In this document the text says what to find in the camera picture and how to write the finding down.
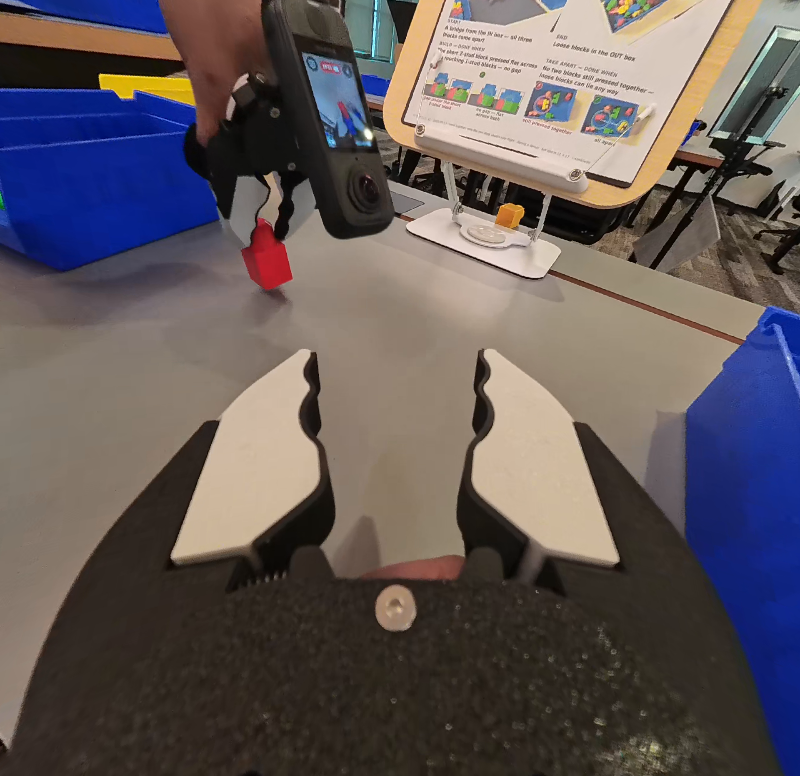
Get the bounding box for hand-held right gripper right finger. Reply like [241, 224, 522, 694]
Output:
[458, 349, 621, 567]

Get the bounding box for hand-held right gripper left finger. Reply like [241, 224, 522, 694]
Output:
[172, 349, 336, 567]

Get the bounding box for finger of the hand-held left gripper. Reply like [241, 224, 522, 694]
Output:
[229, 173, 283, 247]
[272, 176, 298, 242]

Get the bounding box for red toy block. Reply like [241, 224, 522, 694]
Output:
[243, 220, 295, 292]

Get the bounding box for person's left hand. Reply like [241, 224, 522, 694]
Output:
[154, 0, 278, 148]

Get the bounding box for yellow plastic bin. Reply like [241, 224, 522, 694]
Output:
[100, 74, 198, 109]

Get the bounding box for white document stand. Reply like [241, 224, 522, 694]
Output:
[407, 124, 588, 279]

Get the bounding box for printed instruction sheet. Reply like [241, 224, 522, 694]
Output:
[419, 0, 747, 187]

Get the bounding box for wooden shelf board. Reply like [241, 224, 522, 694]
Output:
[0, 11, 188, 64]

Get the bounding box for black tripod stand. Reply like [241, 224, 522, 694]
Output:
[669, 26, 800, 272]

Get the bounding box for wooden clipboard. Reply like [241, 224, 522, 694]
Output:
[382, 0, 766, 210]

